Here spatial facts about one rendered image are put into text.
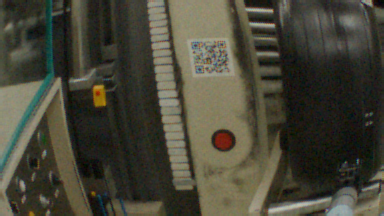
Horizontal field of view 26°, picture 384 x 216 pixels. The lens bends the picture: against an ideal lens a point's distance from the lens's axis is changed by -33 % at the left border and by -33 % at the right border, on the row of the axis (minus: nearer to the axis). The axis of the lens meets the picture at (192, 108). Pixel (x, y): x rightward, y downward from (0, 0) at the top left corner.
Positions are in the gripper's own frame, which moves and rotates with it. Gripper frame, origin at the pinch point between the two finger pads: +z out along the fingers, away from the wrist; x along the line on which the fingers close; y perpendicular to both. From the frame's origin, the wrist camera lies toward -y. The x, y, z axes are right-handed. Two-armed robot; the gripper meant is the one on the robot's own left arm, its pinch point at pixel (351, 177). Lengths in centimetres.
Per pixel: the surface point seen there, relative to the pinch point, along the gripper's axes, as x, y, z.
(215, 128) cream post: 34.0, 9.5, 15.7
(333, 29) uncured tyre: 2.5, 32.8, -1.1
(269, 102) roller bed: 31, 2, 58
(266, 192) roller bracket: 24.1, -4.5, 13.9
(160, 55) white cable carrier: 42, 24, 15
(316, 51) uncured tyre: 8.0, 28.3, -3.2
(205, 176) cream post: 37.0, -0.3, 16.8
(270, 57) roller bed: 28, 13, 55
